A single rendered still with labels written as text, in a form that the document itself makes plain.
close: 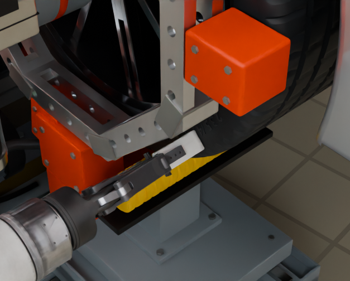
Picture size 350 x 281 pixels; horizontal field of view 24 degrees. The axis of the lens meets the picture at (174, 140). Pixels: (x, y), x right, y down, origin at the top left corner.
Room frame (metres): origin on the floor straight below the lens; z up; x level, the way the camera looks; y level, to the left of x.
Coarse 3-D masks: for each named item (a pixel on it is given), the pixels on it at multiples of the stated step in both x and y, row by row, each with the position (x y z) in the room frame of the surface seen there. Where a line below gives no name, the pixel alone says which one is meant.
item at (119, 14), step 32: (96, 0) 1.04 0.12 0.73; (128, 0) 0.98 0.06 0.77; (224, 0) 0.80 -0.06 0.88; (64, 32) 1.08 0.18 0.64; (96, 32) 1.10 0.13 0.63; (128, 32) 0.97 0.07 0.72; (96, 64) 1.03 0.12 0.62; (128, 64) 0.98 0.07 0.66; (128, 96) 0.95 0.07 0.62; (160, 96) 0.92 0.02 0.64
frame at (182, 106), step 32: (160, 0) 0.76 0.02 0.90; (192, 0) 0.74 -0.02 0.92; (160, 32) 0.76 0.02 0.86; (32, 64) 1.02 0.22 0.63; (160, 64) 0.76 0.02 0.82; (32, 96) 0.99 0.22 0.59; (64, 96) 0.95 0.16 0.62; (96, 96) 0.95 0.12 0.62; (192, 96) 0.74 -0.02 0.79; (96, 128) 0.88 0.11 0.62; (128, 128) 0.81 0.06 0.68; (160, 128) 0.77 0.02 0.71
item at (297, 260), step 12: (300, 252) 1.03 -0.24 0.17; (72, 264) 1.02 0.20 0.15; (84, 264) 1.02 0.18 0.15; (288, 264) 1.02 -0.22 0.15; (300, 264) 1.02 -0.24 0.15; (312, 264) 1.01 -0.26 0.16; (60, 276) 1.02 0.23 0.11; (72, 276) 0.99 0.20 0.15; (84, 276) 0.99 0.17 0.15; (96, 276) 0.99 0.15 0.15; (264, 276) 0.98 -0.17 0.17; (276, 276) 0.97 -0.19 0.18; (288, 276) 0.96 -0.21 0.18; (300, 276) 0.99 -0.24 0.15; (312, 276) 0.98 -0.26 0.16
